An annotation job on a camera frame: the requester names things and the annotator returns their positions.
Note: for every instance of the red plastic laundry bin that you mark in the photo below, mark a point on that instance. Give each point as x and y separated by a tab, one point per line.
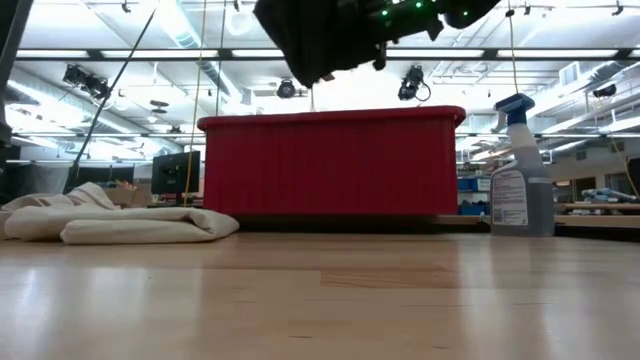
330	165

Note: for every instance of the black computer monitor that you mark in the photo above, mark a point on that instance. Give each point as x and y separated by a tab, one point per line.
175	172

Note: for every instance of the wooden workbench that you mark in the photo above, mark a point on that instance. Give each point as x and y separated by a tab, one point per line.
597	216

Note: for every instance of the blue storage bins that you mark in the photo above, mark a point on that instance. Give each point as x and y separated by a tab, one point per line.
472	196

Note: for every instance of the cardboard box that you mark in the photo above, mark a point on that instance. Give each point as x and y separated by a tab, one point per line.
127	196

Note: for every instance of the cream folded cloth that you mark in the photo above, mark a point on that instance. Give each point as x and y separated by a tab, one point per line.
125	225

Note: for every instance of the grey spray bottle blue trigger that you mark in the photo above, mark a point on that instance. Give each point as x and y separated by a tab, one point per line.
522	195

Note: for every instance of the round black ceiling camera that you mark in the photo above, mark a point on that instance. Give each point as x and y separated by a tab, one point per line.
286	89

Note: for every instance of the black aluminium rig frame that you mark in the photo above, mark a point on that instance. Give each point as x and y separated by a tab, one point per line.
150	53

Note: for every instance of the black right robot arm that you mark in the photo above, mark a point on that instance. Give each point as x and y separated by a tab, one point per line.
470	11

